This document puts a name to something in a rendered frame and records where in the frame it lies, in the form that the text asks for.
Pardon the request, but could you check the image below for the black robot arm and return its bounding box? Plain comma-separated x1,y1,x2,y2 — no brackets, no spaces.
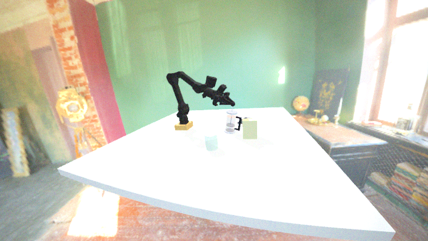
166,71,227,125

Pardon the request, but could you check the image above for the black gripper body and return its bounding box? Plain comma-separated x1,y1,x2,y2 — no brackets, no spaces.
210,90,230,106

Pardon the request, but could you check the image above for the pale mint cylinder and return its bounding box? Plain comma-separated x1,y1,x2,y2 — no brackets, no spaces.
204,132,218,151

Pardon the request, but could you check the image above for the french press coffee maker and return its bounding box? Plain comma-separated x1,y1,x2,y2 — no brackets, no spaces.
224,110,242,134

